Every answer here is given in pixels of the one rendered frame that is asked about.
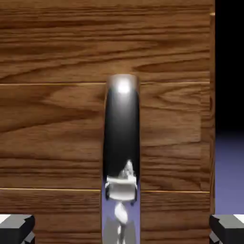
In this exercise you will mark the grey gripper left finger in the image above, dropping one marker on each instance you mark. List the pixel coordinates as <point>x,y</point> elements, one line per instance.
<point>15,228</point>

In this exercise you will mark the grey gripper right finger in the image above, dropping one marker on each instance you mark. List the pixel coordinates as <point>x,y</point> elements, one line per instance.
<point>226,230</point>

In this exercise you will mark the wooden cabinet door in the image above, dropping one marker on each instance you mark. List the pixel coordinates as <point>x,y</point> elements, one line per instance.
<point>47,133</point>
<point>171,219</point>
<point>57,38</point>

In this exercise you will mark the wooden cabinet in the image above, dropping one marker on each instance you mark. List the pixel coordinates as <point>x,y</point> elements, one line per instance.
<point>212,114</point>

